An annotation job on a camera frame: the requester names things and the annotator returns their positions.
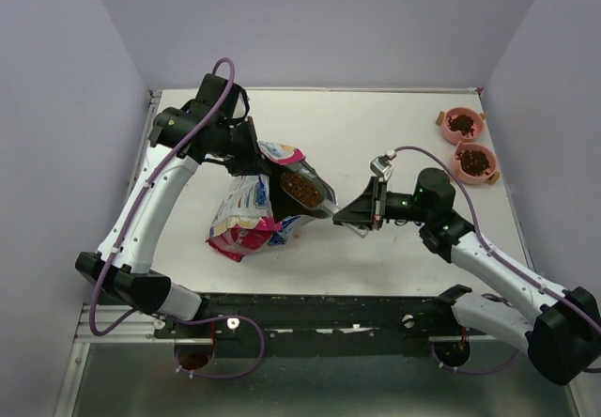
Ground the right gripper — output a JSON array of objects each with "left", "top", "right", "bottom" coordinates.
[{"left": 334, "top": 175, "right": 432, "bottom": 230}]

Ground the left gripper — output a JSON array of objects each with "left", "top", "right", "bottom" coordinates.
[{"left": 215, "top": 116, "right": 273, "bottom": 177}]

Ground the clear plastic scoop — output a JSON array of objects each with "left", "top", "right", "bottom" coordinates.
[{"left": 270, "top": 166, "right": 341, "bottom": 222}]

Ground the brown kibble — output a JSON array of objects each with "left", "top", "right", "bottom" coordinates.
[
  {"left": 456, "top": 149, "right": 490, "bottom": 177},
  {"left": 280, "top": 171, "right": 324, "bottom": 209}
]

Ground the cat food bag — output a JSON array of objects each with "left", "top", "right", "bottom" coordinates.
[{"left": 206, "top": 141, "right": 319, "bottom": 262}]

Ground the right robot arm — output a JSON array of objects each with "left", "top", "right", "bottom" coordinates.
[{"left": 332, "top": 168, "right": 600, "bottom": 385}]

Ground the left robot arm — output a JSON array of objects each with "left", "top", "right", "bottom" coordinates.
[{"left": 75, "top": 73, "right": 271, "bottom": 337}]

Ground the brown kibble in bowl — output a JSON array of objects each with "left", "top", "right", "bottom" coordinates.
[{"left": 456, "top": 149, "right": 490, "bottom": 177}]

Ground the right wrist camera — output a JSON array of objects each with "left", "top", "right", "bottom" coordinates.
[{"left": 370, "top": 149, "right": 397, "bottom": 182}]

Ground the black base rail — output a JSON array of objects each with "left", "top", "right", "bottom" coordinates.
[{"left": 154, "top": 286, "right": 470, "bottom": 365}]

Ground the aluminium frame rail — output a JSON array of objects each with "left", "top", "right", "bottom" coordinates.
[{"left": 74, "top": 303, "right": 532, "bottom": 343}]

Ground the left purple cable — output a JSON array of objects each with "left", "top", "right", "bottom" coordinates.
[{"left": 89, "top": 58, "right": 236, "bottom": 337}]

